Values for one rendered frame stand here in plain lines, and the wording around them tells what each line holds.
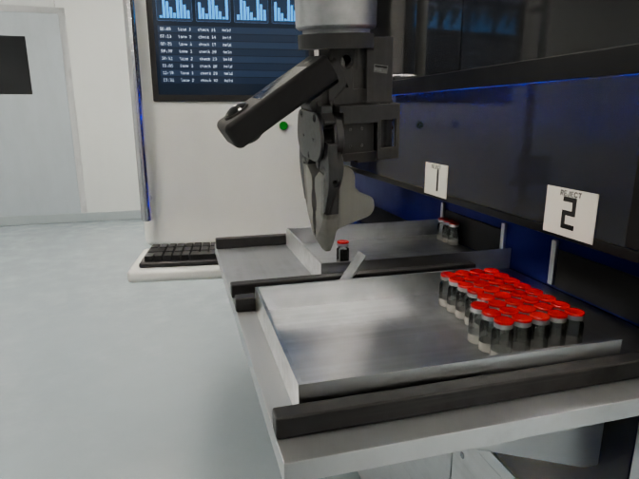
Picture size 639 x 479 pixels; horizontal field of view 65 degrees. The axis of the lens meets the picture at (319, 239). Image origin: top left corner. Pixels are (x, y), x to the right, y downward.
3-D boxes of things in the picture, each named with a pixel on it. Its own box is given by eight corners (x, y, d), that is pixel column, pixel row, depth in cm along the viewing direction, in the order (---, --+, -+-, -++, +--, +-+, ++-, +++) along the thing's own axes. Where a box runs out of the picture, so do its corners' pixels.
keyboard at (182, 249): (308, 245, 132) (308, 237, 131) (316, 260, 118) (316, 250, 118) (149, 252, 126) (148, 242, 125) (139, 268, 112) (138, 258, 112)
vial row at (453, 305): (449, 301, 71) (451, 270, 70) (532, 359, 54) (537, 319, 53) (435, 303, 71) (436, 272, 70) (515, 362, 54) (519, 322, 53)
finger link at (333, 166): (344, 218, 48) (343, 124, 45) (329, 220, 48) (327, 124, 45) (327, 204, 52) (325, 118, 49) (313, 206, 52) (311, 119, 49)
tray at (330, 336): (477, 289, 77) (479, 267, 76) (617, 370, 53) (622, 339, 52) (256, 311, 68) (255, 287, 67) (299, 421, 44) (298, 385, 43)
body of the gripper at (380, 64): (399, 165, 49) (403, 31, 45) (316, 173, 47) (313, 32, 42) (367, 153, 56) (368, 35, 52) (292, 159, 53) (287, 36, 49)
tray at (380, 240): (436, 234, 112) (437, 219, 111) (509, 267, 88) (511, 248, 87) (285, 244, 103) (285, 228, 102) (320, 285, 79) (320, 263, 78)
